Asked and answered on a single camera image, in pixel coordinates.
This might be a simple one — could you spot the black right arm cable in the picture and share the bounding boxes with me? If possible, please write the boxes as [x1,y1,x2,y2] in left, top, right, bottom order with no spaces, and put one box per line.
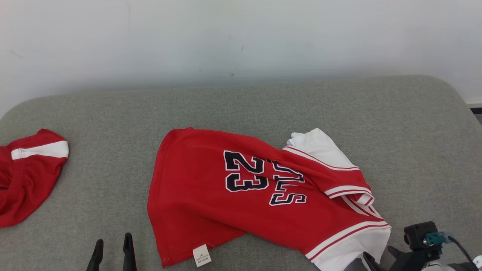
[446,235,479,269]

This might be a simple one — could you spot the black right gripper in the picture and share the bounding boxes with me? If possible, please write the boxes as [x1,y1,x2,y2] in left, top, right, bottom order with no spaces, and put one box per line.
[363,246,442,271]

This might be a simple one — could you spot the red jersey with white sleeves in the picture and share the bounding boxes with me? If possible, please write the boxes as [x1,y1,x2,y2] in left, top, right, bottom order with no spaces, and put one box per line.
[146,127,392,271]

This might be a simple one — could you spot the red shorts with white stripe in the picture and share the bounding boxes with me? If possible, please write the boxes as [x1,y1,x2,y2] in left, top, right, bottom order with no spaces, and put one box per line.
[0,129,70,228]

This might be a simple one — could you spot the teal right camera connector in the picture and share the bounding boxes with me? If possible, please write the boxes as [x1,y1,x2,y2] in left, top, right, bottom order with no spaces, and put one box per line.
[425,231,449,245]

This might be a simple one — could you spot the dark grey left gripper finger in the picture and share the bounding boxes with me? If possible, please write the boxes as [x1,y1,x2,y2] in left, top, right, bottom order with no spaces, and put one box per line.
[122,233,137,271]
[86,239,104,271]

